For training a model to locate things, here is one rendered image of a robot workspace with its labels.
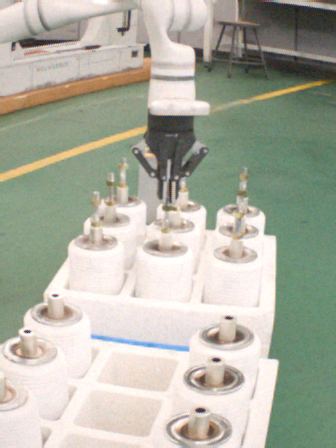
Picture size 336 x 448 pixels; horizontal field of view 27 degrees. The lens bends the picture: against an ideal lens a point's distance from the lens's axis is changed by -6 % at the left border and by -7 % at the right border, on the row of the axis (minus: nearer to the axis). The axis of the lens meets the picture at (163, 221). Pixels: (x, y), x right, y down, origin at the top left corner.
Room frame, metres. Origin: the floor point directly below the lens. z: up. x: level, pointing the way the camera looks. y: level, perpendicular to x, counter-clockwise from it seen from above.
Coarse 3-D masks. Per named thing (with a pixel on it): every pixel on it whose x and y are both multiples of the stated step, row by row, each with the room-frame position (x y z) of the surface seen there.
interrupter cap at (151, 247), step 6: (150, 240) 1.20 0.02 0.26; (156, 240) 1.21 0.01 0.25; (174, 240) 1.21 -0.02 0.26; (144, 246) 1.18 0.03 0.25; (150, 246) 1.18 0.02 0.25; (156, 246) 1.19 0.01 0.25; (174, 246) 1.19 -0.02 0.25; (180, 246) 1.18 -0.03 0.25; (186, 246) 1.18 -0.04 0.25; (150, 252) 1.15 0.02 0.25; (156, 252) 1.15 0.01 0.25; (162, 252) 1.16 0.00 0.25; (168, 252) 1.16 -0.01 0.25; (174, 252) 1.16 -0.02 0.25; (180, 252) 1.16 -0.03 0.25; (186, 252) 1.16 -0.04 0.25
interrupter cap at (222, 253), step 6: (222, 246) 1.19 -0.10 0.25; (228, 246) 1.19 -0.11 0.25; (246, 246) 1.19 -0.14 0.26; (216, 252) 1.16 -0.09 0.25; (222, 252) 1.17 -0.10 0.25; (228, 252) 1.17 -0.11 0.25; (246, 252) 1.17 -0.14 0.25; (252, 252) 1.17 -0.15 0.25; (222, 258) 1.14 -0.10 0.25; (228, 258) 1.14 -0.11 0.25; (234, 258) 1.14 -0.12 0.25; (240, 258) 1.14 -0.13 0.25; (246, 258) 1.14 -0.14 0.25; (252, 258) 1.14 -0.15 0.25
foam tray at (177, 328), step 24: (264, 240) 1.43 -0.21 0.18; (264, 264) 1.30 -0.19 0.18; (48, 288) 1.14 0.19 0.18; (192, 288) 1.22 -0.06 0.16; (264, 288) 1.19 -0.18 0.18; (96, 312) 1.11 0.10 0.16; (120, 312) 1.11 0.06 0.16; (144, 312) 1.10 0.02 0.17; (168, 312) 1.10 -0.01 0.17; (192, 312) 1.09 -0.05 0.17; (216, 312) 1.09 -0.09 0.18; (240, 312) 1.09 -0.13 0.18; (264, 312) 1.09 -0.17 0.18; (120, 336) 1.11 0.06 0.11; (144, 336) 1.10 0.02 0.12; (168, 336) 1.10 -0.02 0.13; (192, 336) 1.09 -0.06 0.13; (264, 336) 1.08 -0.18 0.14
